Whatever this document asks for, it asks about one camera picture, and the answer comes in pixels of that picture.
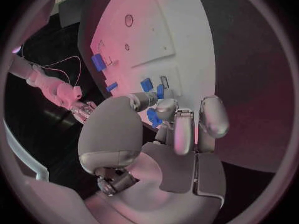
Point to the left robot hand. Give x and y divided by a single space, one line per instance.
112 130

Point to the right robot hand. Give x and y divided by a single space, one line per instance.
81 110

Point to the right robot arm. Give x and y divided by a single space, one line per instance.
46 80

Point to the white task board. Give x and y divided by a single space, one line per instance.
149 41

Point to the blue peg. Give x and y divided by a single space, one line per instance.
111 87

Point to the blue block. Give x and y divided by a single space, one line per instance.
98 62
147 84

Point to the blue plug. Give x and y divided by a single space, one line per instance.
160 91

